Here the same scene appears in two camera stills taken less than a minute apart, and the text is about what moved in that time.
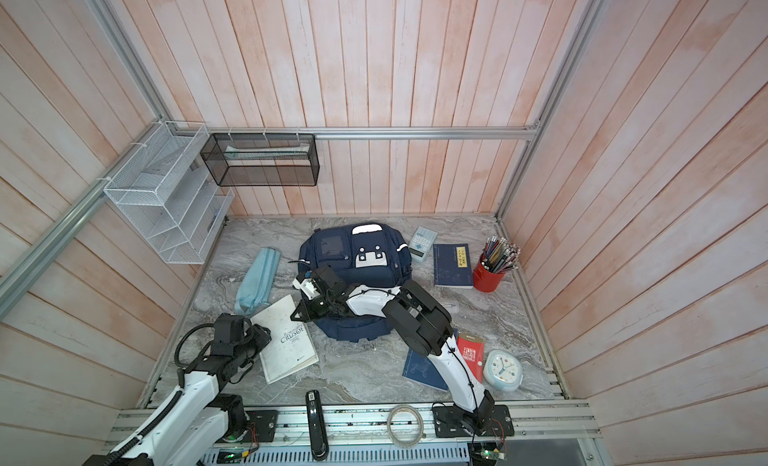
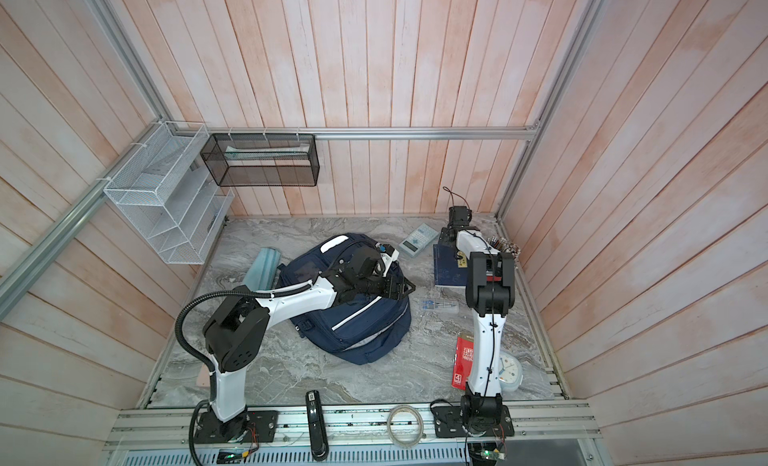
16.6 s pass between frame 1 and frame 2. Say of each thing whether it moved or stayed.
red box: stayed
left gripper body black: moved
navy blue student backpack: moved
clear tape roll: stayed
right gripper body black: moved
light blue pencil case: stayed
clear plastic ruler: stayed
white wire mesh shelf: stayed
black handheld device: stayed
